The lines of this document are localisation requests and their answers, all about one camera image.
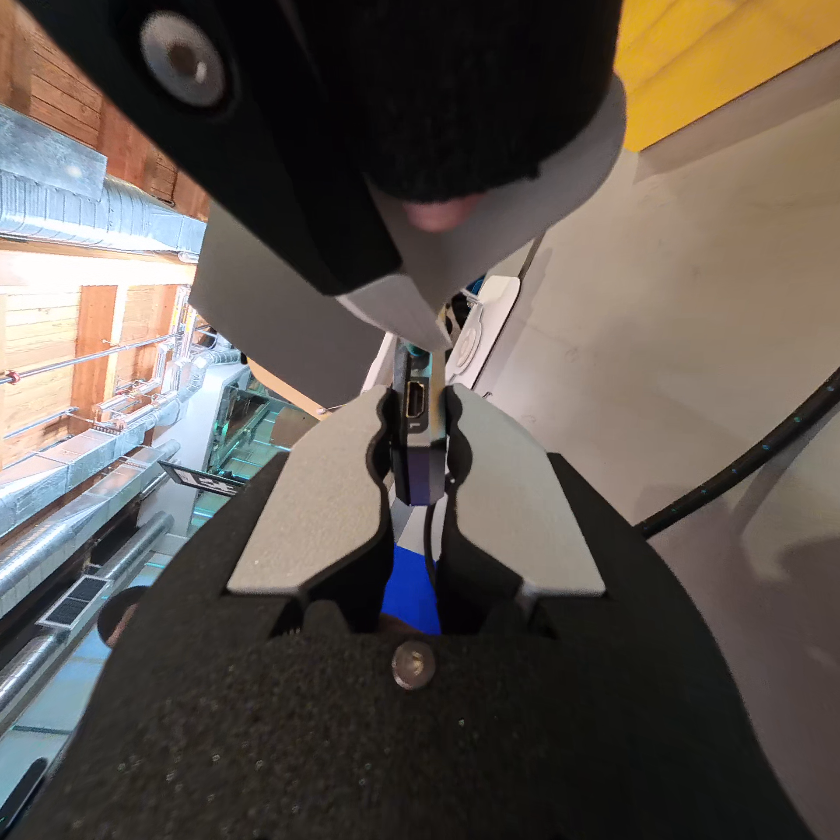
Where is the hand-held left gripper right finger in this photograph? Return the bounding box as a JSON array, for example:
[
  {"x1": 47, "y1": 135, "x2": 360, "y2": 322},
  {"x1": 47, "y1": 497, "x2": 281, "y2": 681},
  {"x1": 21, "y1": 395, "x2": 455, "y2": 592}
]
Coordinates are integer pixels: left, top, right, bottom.
[{"x1": 436, "y1": 384, "x2": 606, "y2": 636}]

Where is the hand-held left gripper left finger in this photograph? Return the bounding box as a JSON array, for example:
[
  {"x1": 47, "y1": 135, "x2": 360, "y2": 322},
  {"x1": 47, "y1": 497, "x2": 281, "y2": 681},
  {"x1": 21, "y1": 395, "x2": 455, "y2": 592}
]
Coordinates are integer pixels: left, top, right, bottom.
[{"x1": 226, "y1": 386, "x2": 396, "y2": 634}]

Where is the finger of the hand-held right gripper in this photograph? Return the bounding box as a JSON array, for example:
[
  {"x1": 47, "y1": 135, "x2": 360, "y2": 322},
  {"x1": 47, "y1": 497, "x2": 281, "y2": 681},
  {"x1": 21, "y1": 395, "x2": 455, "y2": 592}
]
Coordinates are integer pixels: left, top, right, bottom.
[
  {"x1": 333, "y1": 272, "x2": 455, "y2": 353},
  {"x1": 366, "y1": 77, "x2": 627, "y2": 317}
]

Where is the grey video switch box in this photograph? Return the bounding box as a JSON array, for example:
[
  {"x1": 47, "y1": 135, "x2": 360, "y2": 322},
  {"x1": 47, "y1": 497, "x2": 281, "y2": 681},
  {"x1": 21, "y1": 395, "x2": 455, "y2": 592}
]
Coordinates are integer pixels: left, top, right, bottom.
[{"x1": 392, "y1": 333, "x2": 452, "y2": 508}]

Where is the blue plastic bin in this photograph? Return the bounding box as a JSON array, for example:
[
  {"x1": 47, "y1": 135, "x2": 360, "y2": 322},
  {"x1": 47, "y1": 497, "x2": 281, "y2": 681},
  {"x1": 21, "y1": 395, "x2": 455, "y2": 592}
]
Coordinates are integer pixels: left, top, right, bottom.
[{"x1": 381, "y1": 543, "x2": 443, "y2": 636}]

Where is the yellow plastic bin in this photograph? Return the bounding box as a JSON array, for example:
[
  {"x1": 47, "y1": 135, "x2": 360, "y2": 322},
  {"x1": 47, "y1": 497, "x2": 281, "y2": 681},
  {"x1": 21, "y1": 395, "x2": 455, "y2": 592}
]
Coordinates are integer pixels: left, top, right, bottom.
[{"x1": 616, "y1": 0, "x2": 840, "y2": 153}]

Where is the grey desk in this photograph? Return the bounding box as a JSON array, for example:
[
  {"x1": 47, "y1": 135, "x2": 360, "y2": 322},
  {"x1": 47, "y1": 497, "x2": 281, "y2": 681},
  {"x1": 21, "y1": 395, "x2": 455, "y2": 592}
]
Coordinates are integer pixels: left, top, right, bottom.
[{"x1": 394, "y1": 39, "x2": 840, "y2": 840}]

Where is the person's right hand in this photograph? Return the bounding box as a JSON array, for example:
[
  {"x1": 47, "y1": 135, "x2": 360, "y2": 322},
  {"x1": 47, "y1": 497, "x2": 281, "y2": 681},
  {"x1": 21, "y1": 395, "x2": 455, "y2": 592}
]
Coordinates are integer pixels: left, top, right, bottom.
[{"x1": 402, "y1": 196, "x2": 478, "y2": 234}]

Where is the white panel base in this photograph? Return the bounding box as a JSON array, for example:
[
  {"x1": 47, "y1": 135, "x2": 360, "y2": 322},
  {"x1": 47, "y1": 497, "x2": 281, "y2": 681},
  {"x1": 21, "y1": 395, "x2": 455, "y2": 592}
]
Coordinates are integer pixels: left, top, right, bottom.
[{"x1": 445, "y1": 274, "x2": 524, "y2": 389}]

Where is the silver ventilation duct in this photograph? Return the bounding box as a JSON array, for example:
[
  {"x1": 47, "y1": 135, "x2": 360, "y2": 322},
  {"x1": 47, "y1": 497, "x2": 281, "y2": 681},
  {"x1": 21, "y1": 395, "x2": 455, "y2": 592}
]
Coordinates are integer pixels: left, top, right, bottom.
[
  {"x1": 0, "y1": 105, "x2": 209, "y2": 260},
  {"x1": 0, "y1": 440, "x2": 182, "y2": 621}
]

